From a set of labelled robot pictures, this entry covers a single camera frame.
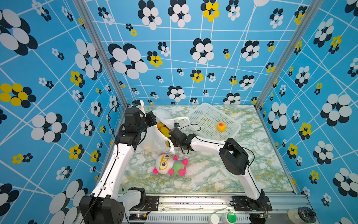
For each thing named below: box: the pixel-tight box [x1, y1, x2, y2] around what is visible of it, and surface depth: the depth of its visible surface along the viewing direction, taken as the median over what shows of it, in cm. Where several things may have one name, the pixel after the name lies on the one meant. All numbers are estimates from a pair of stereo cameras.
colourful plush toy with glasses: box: [152, 153, 189, 177], surface depth 82 cm
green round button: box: [225, 211, 238, 224], surface depth 63 cm
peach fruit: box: [217, 121, 227, 132], surface depth 103 cm
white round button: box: [208, 213, 220, 224], surface depth 65 cm
